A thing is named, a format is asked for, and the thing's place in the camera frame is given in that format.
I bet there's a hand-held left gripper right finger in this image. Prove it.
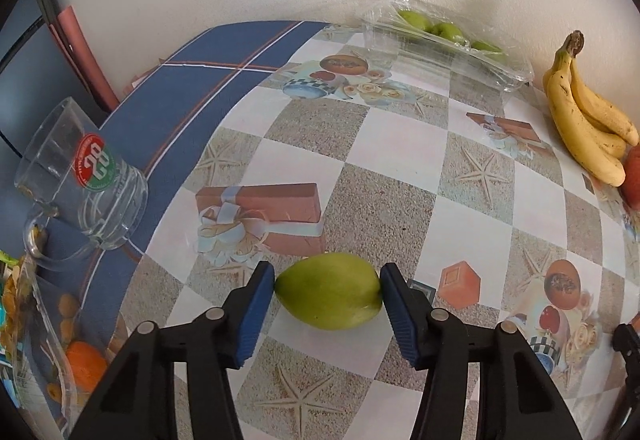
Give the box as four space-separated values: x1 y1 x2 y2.
379 263 583 440

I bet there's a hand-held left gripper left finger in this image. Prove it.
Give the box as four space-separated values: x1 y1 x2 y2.
67 261 276 440

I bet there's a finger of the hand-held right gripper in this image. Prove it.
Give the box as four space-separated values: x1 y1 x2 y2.
612 323 640 426

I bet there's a heap of small yellow fruits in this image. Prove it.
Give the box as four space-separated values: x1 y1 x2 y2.
0 265 81 403

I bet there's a red apple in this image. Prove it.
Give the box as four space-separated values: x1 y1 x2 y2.
621 145 640 211

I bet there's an orange mandarin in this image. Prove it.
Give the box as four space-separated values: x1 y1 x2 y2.
65 341 108 393

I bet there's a clear plastic box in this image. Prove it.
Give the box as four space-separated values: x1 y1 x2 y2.
0 265 126 440

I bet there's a glass mug with round logo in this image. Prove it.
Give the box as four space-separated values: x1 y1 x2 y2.
14 97 149 271

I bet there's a yellow banana bunch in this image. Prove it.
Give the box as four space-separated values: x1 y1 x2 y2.
542 30 640 187

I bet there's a blue striped tablecloth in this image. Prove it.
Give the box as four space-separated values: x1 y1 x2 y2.
30 20 331 346

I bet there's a clear plastic clamshell container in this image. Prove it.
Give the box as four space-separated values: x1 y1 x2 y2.
361 0 535 94

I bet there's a pink roll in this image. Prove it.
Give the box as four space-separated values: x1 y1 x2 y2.
52 5 123 111

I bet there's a dark panel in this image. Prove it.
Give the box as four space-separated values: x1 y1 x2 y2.
0 0 108 161

